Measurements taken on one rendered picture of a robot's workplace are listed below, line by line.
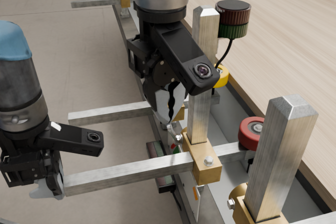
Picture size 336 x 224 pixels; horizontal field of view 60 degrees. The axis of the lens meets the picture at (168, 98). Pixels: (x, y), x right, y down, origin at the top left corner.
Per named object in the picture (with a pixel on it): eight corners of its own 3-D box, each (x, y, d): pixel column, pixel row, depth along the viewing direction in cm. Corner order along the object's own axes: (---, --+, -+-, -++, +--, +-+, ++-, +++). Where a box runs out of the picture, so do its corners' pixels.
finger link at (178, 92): (166, 104, 57) (166, 63, 52) (184, 120, 54) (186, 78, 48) (153, 110, 56) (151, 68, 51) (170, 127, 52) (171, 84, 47)
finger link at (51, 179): (53, 182, 57) (42, 151, 51) (62, 180, 57) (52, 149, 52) (51, 203, 53) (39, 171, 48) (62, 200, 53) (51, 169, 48)
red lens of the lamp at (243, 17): (222, 26, 47) (223, 12, 46) (208, 13, 52) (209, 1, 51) (255, 22, 49) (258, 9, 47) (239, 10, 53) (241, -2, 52)
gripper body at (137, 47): (164, 59, 54) (163, -8, 46) (193, 80, 48) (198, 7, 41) (127, 71, 50) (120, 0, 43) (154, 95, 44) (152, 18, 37)
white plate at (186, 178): (195, 223, 67) (197, 196, 61) (166, 144, 87) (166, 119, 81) (197, 222, 67) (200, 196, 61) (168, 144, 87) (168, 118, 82)
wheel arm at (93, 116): (70, 131, 79) (67, 119, 77) (70, 123, 82) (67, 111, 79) (219, 106, 88) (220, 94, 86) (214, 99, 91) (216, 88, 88)
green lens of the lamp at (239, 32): (220, 40, 49) (222, 27, 47) (207, 26, 53) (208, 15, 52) (253, 36, 50) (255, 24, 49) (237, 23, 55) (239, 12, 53)
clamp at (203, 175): (197, 186, 61) (199, 170, 58) (179, 142, 71) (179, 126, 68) (222, 181, 62) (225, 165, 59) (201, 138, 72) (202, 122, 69)
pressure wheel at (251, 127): (242, 179, 65) (251, 142, 58) (227, 153, 71) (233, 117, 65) (274, 172, 67) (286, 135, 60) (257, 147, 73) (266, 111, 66)
